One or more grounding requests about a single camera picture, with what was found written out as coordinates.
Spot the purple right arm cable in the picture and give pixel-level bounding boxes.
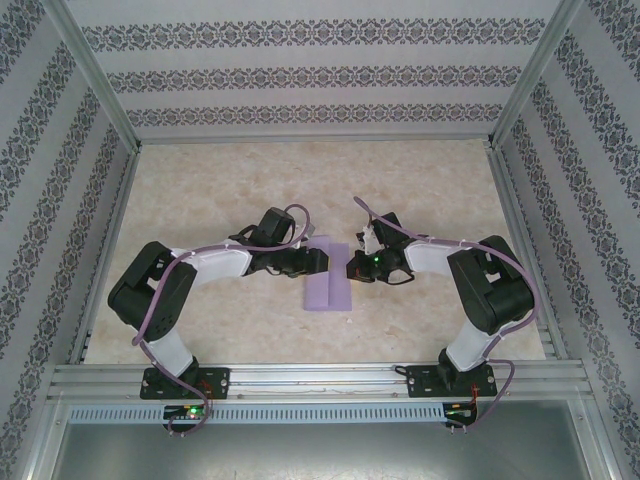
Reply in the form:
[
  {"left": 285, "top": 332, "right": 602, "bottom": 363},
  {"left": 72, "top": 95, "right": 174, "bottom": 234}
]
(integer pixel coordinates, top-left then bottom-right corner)
[{"left": 352, "top": 195, "right": 539, "bottom": 434}]

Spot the black controller board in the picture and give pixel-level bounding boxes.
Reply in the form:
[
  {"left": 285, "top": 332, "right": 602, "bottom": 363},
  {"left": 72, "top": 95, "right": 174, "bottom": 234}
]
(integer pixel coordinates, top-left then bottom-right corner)
[
  {"left": 163, "top": 403, "right": 209, "bottom": 427},
  {"left": 444, "top": 401, "right": 479, "bottom": 426}
]

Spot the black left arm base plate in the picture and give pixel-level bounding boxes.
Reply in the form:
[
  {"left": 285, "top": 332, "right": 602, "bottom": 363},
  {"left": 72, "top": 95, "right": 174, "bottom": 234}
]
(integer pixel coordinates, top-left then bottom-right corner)
[{"left": 141, "top": 367, "right": 231, "bottom": 401}]

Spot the aluminium mounting rail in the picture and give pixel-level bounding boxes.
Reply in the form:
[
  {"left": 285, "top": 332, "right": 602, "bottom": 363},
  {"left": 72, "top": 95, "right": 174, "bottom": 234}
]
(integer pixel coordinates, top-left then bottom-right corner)
[{"left": 47, "top": 363, "right": 594, "bottom": 401}]

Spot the grey metal sheet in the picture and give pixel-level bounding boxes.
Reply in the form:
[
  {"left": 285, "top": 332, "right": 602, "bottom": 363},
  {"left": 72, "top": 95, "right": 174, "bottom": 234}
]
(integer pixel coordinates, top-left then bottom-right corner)
[{"left": 29, "top": 422, "right": 614, "bottom": 480}]

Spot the grey slotted cable duct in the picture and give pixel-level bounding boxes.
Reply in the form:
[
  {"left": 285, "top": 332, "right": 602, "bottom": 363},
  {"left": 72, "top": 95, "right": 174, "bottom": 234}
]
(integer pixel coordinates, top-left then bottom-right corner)
[{"left": 67, "top": 403, "right": 446, "bottom": 424}]

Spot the purple paper sheet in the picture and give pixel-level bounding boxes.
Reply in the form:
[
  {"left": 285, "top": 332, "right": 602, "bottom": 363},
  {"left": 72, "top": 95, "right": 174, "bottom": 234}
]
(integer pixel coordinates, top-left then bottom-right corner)
[{"left": 303, "top": 234, "right": 353, "bottom": 314}]

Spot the aluminium side rail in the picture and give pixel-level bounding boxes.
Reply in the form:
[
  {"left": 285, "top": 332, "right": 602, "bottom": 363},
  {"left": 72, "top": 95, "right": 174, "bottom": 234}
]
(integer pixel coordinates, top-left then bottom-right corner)
[
  {"left": 64, "top": 147, "right": 144, "bottom": 364},
  {"left": 488, "top": 147, "right": 571, "bottom": 361}
]

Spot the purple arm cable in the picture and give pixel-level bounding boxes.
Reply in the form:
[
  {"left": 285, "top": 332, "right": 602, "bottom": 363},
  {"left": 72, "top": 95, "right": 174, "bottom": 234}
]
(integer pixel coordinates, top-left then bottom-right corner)
[
  {"left": 352, "top": 195, "right": 539, "bottom": 434},
  {"left": 131, "top": 202, "right": 316, "bottom": 437}
]

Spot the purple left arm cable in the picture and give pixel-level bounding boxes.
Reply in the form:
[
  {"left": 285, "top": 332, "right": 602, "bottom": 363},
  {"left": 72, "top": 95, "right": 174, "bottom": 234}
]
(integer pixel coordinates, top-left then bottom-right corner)
[{"left": 131, "top": 202, "right": 316, "bottom": 437}]

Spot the aluminium frame post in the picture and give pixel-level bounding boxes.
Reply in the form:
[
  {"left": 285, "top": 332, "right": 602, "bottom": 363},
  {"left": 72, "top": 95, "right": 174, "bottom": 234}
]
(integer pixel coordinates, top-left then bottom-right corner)
[
  {"left": 48, "top": 0, "right": 145, "bottom": 154},
  {"left": 485, "top": 0, "right": 587, "bottom": 151}
]

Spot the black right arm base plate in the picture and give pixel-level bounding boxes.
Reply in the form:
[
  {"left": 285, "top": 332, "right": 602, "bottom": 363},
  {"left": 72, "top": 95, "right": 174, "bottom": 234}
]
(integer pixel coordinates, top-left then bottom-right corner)
[{"left": 407, "top": 364, "right": 498, "bottom": 400}]

